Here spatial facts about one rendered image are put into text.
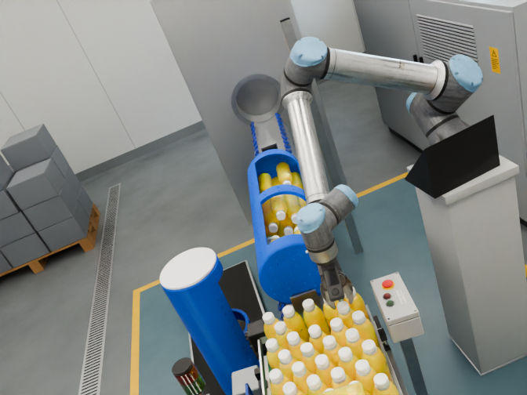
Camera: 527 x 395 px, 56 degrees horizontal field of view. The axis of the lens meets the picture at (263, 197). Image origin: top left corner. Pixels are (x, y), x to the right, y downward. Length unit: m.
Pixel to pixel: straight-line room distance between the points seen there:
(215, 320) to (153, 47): 4.89
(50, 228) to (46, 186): 0.45
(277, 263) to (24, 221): 3.80
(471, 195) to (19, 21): 5.76
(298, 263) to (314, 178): 0.34
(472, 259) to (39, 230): 4.15
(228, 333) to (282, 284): 0.58
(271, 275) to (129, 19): 5.21
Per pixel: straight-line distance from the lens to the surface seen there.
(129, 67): 6.78
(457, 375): 2.84
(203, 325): 2.34
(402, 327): 1.64
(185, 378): 1.51
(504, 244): 2.36
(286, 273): 1.87
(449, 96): 2.04
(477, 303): 2.48
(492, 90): 3.21
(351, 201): 1.54
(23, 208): 5.27
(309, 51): 1.80
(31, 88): 6.98
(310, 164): 1.72
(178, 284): 2.23
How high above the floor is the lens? 2.25
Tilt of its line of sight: 28 degrees down
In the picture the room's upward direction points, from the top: 22 degrees counter-clockwise
